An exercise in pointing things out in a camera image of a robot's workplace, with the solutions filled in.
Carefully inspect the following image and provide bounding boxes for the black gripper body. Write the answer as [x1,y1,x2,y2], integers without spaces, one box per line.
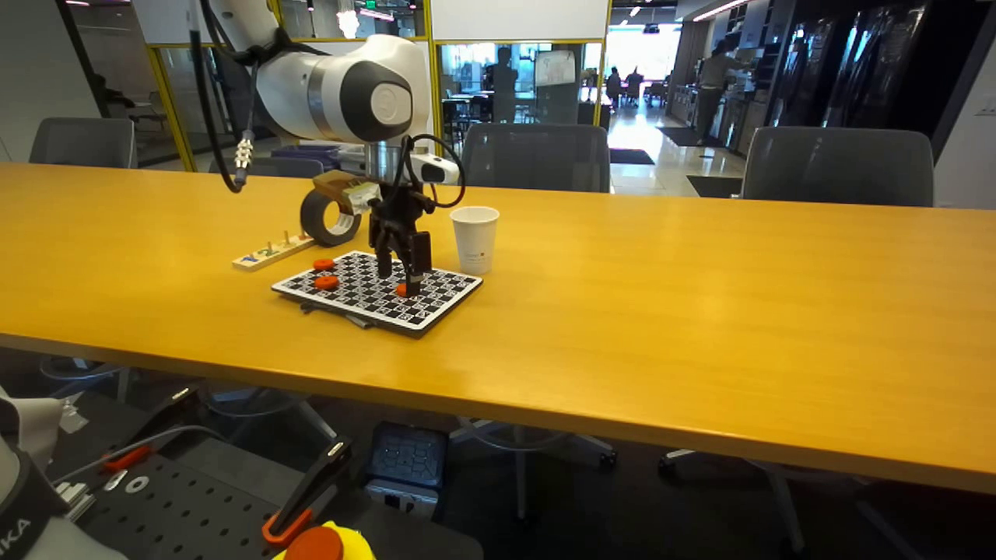
[368,180,438,236]

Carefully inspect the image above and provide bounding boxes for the white paper cup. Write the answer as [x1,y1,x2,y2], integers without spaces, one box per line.
[447,201,501,281]

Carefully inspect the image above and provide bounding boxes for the black white calibration board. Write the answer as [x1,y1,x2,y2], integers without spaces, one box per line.
[272,248,486,335]

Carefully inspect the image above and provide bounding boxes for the black tape roll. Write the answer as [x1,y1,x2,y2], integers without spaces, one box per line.
[297,169,368,248]

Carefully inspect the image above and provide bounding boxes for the wooden number puzzle board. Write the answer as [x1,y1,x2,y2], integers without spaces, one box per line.
[231,231,318,274]

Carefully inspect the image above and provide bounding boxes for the background person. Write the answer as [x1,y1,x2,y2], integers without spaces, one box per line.
[695,42,734,150]
[486,58,522,128]

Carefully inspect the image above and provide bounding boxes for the grey floor box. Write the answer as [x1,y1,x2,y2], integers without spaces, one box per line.
[362,418,452,519]

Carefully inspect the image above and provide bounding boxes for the yellow framed glass partition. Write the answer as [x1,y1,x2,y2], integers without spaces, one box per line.
[131,0,615,174]

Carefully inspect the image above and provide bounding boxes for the orange black clamp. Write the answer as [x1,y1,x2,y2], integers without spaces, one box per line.
[55,438,165,490]
[259,436,355,555]

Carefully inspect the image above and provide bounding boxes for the yellow red emergency stop button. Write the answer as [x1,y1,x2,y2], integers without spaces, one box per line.
[274,519,383,560]

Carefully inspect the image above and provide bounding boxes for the black perforated breadboard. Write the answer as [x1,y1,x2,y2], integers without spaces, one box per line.
[76,431,347,560]

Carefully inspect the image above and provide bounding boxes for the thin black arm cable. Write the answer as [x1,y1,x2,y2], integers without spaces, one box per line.
[183,0,263,196]

